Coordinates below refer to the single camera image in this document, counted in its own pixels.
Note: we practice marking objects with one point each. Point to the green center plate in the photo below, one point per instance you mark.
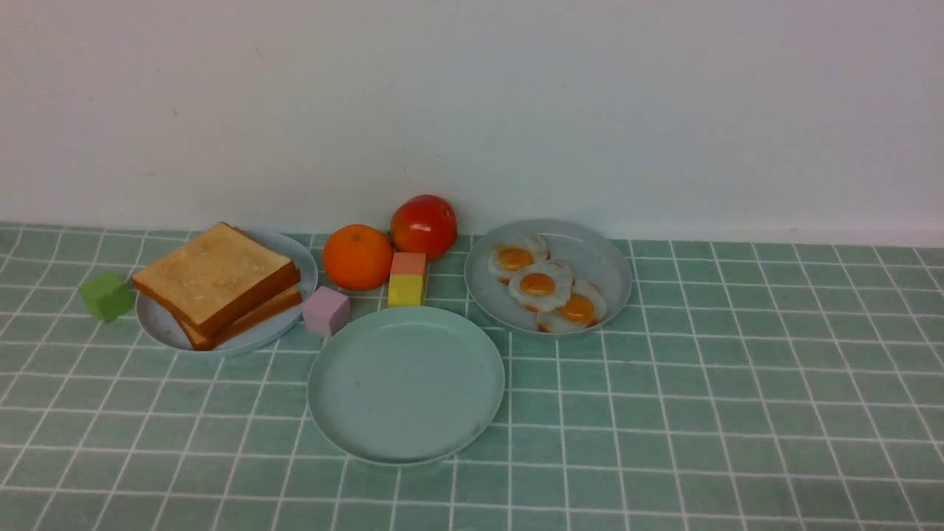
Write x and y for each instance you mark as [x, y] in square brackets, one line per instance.
[406, 386]

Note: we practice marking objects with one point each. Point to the yellow block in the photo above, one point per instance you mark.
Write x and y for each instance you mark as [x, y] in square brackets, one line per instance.
[406, 290]

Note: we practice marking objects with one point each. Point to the green cube block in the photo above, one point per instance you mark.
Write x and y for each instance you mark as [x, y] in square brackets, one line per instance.
[107, 296]

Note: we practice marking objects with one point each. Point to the fried egg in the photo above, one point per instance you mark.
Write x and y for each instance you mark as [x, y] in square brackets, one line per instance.
[543, 286]
[508, 257]
[586, 308]

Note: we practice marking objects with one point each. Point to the grey-blue egg plate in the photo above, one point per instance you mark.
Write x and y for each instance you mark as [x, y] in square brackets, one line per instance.
[590, 256]

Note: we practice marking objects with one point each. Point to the light blue bread plate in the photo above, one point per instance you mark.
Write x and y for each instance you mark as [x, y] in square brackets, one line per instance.
[158, 322]

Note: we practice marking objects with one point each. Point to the pink cube block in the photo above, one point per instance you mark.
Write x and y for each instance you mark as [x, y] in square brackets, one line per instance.
[326, 312]

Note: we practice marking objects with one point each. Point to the orange fruit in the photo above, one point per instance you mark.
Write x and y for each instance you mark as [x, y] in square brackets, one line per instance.
[358, 257]

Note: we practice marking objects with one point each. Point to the toast slice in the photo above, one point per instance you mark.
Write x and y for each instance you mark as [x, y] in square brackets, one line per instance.
[274, 307]
[199, 279]
[254, 297]

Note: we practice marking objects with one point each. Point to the red tomato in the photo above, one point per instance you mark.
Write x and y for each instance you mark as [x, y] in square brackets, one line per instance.
[425, 224]

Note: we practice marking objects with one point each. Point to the salmon pink block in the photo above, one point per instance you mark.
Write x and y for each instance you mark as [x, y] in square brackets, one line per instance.
[409, 264]

